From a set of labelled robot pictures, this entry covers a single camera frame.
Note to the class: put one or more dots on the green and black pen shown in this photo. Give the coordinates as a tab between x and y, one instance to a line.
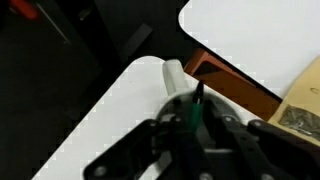
196	111

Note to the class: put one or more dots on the wooden cutting board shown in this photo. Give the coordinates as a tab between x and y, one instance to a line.
300	100

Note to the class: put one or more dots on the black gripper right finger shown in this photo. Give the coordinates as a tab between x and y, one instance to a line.
266	150

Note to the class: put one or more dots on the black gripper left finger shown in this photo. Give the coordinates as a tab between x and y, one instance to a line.
126	150

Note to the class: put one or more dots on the orange and black clamp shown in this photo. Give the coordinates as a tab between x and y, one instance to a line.
23	8

